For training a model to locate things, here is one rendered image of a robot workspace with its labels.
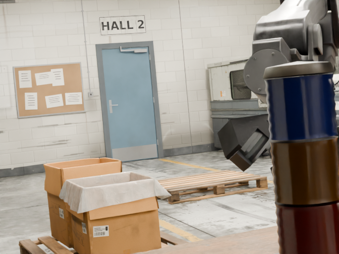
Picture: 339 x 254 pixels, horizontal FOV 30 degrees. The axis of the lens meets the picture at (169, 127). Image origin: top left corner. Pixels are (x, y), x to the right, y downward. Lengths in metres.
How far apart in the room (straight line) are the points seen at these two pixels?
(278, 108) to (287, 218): 0.06
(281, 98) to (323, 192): 0.06
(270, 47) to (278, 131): 0.42
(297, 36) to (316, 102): 0.50
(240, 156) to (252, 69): 0.11
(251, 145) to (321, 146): 0.42
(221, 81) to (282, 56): 10.99
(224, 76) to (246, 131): 10.85
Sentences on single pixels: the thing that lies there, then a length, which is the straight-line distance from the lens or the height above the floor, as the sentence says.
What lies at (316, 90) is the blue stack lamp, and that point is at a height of 1.18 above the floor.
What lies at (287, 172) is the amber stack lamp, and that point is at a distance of 0.35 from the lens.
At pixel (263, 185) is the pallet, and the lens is 7.33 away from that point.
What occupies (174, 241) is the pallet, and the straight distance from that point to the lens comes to 4.55.
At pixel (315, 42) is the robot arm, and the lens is 0.84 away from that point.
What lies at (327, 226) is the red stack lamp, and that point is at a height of 1.11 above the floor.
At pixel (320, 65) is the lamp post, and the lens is 0.35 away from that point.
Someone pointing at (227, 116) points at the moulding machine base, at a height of 0.68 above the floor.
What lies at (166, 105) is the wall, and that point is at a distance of 11.99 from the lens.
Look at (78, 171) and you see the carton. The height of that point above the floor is 0.69.
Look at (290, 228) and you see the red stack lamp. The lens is 0.36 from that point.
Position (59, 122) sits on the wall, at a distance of 11.47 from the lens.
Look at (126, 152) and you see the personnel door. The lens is 11.75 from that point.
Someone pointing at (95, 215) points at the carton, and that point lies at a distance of 4.05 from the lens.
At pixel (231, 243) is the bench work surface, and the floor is 0.90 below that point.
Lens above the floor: 1.19
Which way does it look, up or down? 3 degrees down
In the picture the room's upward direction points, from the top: 5 degrees counter-clockwise
